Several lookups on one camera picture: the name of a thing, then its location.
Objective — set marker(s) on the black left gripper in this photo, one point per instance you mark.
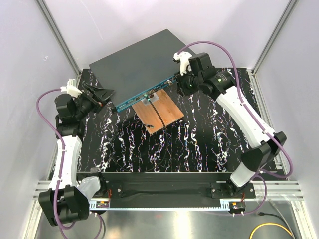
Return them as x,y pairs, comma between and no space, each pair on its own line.
102,94

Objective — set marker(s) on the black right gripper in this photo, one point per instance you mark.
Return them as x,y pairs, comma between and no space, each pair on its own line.
181,87

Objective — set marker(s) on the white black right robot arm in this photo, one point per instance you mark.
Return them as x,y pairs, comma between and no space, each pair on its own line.
198,74

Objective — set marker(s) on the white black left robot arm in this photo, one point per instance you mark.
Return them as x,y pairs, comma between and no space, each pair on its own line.
66,201

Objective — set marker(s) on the wooden board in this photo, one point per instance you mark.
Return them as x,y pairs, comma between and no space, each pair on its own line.
165,106

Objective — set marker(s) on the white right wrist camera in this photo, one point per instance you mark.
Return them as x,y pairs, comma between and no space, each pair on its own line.
183,60

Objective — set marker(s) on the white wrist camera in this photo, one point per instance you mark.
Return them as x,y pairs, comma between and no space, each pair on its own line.
183,60
71,89

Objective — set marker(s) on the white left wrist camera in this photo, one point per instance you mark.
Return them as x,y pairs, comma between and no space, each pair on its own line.
71,89

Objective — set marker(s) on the dark grey network switch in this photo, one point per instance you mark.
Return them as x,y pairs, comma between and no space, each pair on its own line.
139,69

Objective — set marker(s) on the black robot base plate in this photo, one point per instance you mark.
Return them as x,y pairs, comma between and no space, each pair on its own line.
182,189

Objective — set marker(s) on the white slotted cable duct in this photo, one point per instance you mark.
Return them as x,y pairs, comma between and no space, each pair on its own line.
110,205

